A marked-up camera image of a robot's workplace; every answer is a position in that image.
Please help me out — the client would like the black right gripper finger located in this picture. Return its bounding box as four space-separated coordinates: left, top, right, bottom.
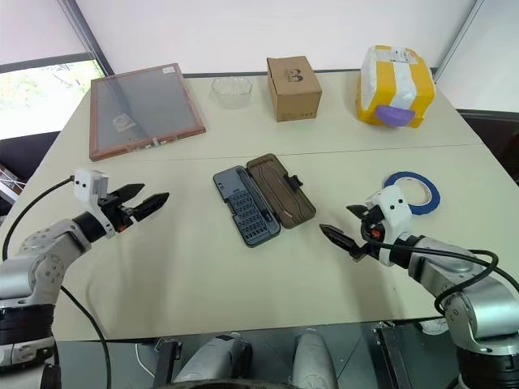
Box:
319 223 367 263
345 203 371 220

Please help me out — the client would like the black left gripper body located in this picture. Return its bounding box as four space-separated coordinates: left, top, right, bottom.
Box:
97 193 137 235

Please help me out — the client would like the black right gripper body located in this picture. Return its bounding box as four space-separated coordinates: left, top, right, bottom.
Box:
359 205 385 254

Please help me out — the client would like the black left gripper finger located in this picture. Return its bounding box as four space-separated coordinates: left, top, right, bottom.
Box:
131 192 171 223
107 183 146 205

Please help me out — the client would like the screwdriver bit case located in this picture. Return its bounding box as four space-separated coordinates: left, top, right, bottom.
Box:
213 152 318 249

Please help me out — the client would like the blue masking tape roll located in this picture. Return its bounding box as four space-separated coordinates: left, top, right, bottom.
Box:
382 170 442 216

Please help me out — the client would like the small clear tape roll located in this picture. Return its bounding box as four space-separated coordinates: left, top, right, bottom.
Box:
112 113 135 133

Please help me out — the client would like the wooden framed mesh screen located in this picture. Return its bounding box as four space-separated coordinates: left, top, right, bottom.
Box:
88 62 208 163

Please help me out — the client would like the purple rounded cap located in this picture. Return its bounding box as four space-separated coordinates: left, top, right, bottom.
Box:
375 104 416 128

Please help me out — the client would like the grey rounded robot leg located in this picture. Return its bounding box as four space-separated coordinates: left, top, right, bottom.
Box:
173 331 253 389
290 327 340 389

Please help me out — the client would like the yellow and white taped package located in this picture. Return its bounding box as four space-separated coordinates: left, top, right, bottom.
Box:
356 45 436 130

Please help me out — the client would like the brown cardboard box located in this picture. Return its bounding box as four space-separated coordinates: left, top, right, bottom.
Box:
266 55 324 123

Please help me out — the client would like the clear glass bowl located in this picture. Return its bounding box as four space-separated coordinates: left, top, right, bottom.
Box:
208 76 254 110

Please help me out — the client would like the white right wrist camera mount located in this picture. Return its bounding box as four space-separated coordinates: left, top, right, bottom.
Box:
364 185 415 267

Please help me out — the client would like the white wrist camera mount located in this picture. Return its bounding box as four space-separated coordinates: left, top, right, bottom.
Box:
364 185 415 267
72 168 118 238

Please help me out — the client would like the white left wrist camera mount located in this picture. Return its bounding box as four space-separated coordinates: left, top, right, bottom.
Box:
72 168 118 238

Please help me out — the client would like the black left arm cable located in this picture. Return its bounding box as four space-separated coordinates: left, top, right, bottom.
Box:
52 285 113 389
1 174 78 263

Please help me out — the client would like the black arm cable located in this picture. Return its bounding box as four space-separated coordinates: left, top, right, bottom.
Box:
52 285 113 389
364 237 500 317
1 174 78 263

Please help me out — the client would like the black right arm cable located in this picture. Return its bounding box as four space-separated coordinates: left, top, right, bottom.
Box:
364 237 500 317

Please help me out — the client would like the grey precision screwdriver handle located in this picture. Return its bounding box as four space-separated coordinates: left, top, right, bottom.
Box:
238 166 260 203

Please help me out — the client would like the black table leg bracket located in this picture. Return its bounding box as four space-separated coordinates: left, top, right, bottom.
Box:
152 336 184 389
371 320 409 389

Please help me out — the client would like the black window frame beam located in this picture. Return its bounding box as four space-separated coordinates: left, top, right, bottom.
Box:
0 0 115 78

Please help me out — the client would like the grey slanted wall beam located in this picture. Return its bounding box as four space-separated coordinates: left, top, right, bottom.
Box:
434 0 490 82

